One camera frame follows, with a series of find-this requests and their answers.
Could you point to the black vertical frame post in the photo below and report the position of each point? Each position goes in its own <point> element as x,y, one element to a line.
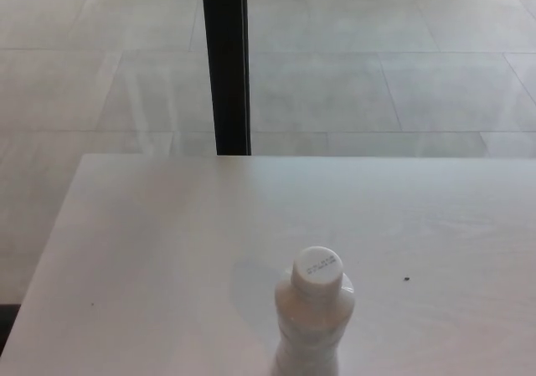
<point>226,58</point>

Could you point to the white bottle cap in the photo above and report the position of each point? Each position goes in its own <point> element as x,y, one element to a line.
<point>317,269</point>

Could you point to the white plastic bottle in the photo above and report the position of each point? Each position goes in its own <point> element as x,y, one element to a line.
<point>314,334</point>

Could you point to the dark base beside table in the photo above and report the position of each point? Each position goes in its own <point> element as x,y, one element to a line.
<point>7,321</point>

